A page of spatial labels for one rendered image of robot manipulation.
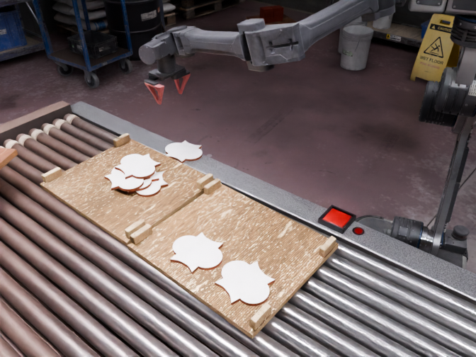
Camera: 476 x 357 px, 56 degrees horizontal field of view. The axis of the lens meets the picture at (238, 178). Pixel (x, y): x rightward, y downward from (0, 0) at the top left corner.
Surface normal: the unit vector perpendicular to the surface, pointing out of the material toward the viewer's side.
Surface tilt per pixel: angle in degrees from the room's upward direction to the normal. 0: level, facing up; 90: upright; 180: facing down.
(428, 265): 0
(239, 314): 0
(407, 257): 0
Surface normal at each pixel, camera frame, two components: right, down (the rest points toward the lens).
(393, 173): -0.01, -0.81
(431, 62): -0.71, 0.22
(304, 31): 0.67, 0.20
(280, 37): -0.40, 0.54
